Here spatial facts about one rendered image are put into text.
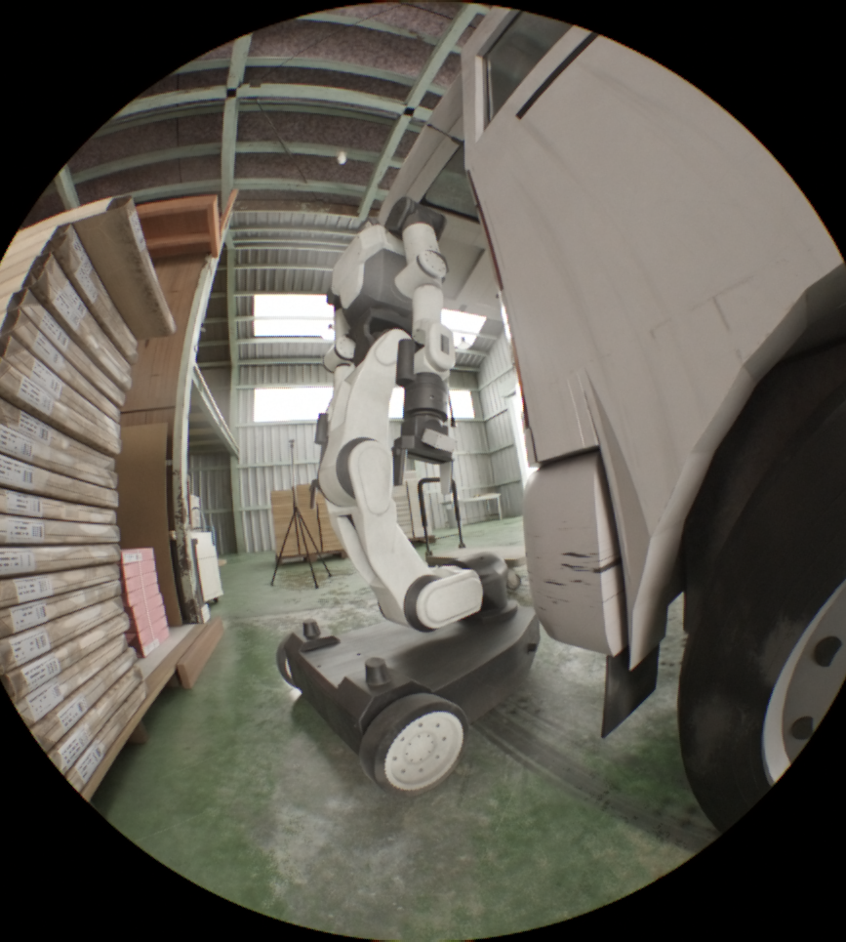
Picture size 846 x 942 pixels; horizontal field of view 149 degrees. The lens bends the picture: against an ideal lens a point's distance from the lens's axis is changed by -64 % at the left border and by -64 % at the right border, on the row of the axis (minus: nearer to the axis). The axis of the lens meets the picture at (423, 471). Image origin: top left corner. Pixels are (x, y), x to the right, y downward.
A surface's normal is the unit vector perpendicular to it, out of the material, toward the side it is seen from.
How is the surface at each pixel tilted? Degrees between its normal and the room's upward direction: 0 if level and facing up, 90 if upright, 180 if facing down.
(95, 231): 180
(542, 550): 87
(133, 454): 90
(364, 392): 115
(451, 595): 90
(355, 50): 180
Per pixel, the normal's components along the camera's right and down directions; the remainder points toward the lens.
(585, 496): -0.92, -0.15
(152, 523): 0.40, -0.18
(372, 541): 0.62, 0.25
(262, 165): 0.14, 0.98
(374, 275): -0.10, 0.01
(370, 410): 0.62, -0.19
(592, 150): -0.91, 0.07
